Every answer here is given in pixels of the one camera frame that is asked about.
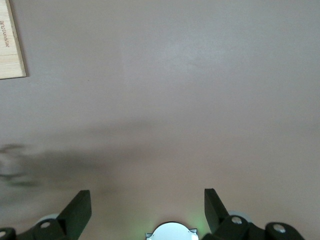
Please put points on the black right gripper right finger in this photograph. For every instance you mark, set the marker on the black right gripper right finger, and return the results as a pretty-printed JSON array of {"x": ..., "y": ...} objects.
[{"x": 215, "y": 210}]

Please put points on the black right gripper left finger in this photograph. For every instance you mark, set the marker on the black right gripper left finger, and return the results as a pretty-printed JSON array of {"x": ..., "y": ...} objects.
[{"x": 75, "y": 212}]

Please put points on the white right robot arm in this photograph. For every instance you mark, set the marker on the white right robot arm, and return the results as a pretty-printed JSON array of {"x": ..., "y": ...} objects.
[{"x": 171, "y": 232}]

